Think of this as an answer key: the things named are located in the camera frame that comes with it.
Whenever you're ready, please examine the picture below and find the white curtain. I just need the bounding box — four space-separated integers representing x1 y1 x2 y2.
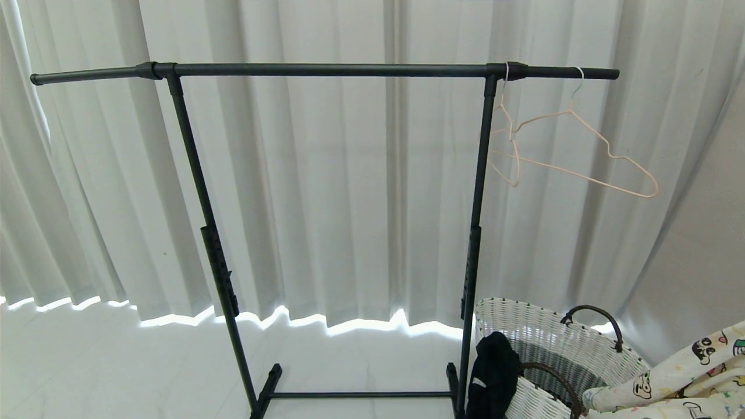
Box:
0 0 745 338

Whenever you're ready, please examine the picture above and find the white laundry basket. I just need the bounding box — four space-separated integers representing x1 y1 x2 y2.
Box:
474 297 651 419

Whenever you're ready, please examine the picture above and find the pink clothes hanger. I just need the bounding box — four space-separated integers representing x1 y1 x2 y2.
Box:
492 63 521 188
488 67 659 199

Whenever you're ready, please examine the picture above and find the black clothes rack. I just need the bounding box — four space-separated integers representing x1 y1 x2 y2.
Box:
30 61 620 419

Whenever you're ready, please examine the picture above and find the cream printed garment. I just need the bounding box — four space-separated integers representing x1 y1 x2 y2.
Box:
582 321 745 419

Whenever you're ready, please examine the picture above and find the black garment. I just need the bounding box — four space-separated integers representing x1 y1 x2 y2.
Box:
466 332 522 419

